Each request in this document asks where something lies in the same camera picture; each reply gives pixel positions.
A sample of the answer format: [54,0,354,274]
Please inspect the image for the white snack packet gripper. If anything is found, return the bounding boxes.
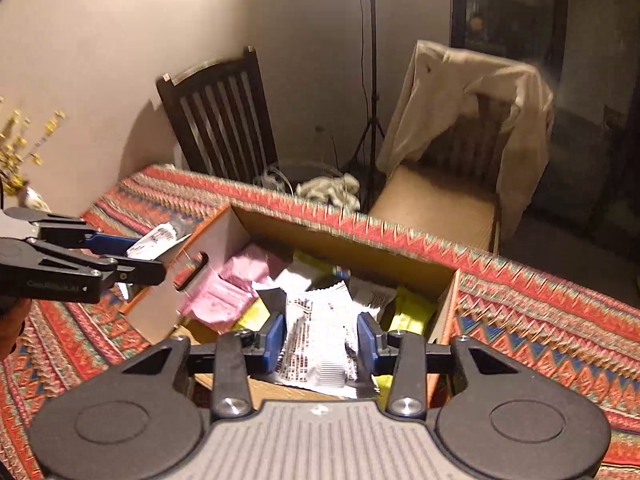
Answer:
[114,221,194,302]

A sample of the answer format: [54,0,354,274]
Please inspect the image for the white printed snack packet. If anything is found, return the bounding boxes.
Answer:
[273,282,380,399]

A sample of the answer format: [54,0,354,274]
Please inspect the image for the person's left hand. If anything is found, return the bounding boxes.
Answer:
[0,299,32,361]

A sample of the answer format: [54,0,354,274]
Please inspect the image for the floral slim vase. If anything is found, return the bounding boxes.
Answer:
[17,185,51,212]

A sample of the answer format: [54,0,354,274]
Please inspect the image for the yellow-green snack packet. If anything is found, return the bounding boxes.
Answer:
[374,284,440,409]

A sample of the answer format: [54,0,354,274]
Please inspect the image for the pink snack packet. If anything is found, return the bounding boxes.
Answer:
[181,244,285,334]

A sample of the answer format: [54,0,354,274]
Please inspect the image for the cardboard tray box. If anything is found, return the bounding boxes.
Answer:
[124,206,460,401]

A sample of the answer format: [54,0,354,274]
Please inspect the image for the yellow flower branches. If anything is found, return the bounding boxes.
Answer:
[1,108,67,196]

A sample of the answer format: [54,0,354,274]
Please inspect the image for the dark wooden chair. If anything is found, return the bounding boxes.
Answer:
[155,47,278,183]

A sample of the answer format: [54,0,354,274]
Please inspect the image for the red patterned tablecloth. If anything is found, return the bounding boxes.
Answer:
[1,165,639,479]

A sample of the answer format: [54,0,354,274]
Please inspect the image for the chair with woven seat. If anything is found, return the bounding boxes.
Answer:
[370,94,511,254]

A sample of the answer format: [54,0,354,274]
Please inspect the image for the tripod floor lamp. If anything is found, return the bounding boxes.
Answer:
[294,0,388,212]

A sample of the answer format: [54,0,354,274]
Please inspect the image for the beige shirt on chair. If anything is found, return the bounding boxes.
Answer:
[371,40,553,250]

